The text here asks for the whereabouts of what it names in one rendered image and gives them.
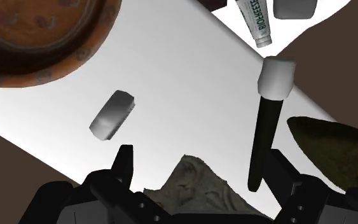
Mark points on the grey stone carved figure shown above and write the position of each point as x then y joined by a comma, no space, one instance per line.
194,189

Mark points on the dark brown object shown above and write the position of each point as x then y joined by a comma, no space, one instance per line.
214,3

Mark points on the orange patterned bowl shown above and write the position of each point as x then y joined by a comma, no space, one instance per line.
39,37

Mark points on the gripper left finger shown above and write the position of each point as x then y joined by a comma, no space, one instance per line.
121,173

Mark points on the white tube with green print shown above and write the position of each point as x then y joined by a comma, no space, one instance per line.
257,21

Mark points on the dark olive green object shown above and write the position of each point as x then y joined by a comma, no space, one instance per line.
333,149

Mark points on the black marker with white cap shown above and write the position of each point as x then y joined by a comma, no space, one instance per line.
267,124

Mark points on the small grey rounded block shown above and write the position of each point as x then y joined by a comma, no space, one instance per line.
113,114

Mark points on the grey rounded box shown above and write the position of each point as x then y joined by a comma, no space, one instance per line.
295,7

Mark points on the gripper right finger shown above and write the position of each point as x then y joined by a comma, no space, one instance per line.
293,189

